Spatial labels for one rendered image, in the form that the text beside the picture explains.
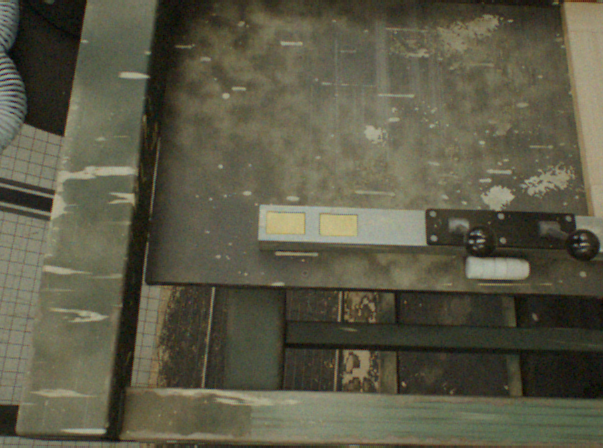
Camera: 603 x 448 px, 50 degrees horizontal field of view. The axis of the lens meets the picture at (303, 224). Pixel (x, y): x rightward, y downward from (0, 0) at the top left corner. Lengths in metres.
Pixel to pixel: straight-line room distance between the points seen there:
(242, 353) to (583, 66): 0.66
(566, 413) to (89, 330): 0.57
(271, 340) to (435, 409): 0.23
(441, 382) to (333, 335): 2.03
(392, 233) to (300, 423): 0.27
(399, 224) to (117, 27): 0.46
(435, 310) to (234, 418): 2.26
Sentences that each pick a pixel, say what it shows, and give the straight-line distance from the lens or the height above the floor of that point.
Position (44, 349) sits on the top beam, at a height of 1.93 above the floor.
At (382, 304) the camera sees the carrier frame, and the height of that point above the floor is 0.78.
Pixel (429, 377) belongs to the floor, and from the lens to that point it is 2.98.
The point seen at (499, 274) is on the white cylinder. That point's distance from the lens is 0.90.
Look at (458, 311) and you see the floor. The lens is 2.90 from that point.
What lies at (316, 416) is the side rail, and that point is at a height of 1.64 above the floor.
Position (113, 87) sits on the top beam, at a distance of 0.90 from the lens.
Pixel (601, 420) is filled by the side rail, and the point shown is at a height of 1.35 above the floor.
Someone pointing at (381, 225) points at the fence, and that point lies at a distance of 0.87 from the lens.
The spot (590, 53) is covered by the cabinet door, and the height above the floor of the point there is 1.28.
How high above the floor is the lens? 2.11
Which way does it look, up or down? 32 degrees down
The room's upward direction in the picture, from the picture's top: 75 degrees counter-clockwise
